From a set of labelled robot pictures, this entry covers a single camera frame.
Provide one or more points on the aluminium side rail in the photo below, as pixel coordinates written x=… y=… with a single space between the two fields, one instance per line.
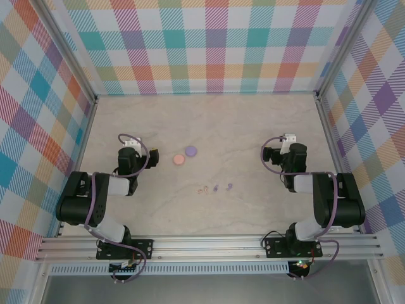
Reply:
x=83 y=142
x=332 y=142

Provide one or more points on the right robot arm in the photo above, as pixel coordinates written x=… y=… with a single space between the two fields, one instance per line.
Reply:
x=341 y=206

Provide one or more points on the purple round earbud charging case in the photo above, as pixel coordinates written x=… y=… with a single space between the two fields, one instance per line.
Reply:
x=190 y=151

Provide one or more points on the aluminium frame post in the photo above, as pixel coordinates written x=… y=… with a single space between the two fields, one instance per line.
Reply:
x=71 y=54
x=341 y=47

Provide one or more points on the pink round earbud charging case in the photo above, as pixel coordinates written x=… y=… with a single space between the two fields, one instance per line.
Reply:
x=179 y=159

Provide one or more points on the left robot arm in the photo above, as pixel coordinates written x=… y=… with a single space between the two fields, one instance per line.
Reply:
x=79 y=206

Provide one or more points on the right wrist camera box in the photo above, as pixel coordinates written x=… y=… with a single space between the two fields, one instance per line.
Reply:
x=290 y=137

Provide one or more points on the thin aluminium back rail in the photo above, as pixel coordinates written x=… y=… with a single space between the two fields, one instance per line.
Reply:
x=205 y=94

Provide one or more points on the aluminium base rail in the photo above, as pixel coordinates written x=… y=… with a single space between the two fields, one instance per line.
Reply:
x=205 y=247

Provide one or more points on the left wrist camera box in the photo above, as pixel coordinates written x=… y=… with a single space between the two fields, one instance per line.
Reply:
x=131 y=142

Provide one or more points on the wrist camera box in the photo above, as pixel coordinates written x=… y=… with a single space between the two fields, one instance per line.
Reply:
x=290 y=137
x=131 y=142

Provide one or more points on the grey metal base plate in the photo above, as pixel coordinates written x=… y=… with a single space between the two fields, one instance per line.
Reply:
x=205 y=291

